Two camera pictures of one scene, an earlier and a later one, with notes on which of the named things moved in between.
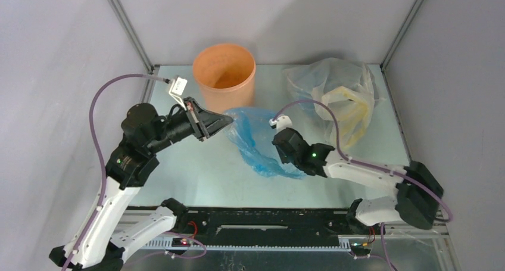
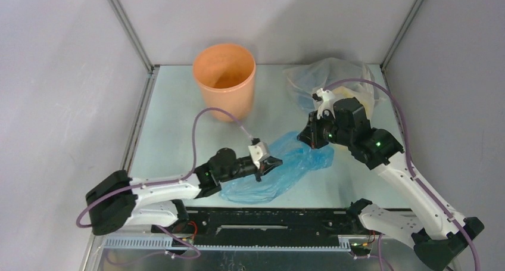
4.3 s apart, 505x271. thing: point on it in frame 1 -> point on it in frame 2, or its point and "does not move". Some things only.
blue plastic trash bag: [251, 130] -> [299, 159]
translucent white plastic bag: [348, 87] does not move
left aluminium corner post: [151, 68] does not move
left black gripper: [204, 123] -> [266, 165]
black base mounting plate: [236, 227] does not move
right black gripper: [281, 142] -> [313, 130]
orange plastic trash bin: [225, 74] does not move
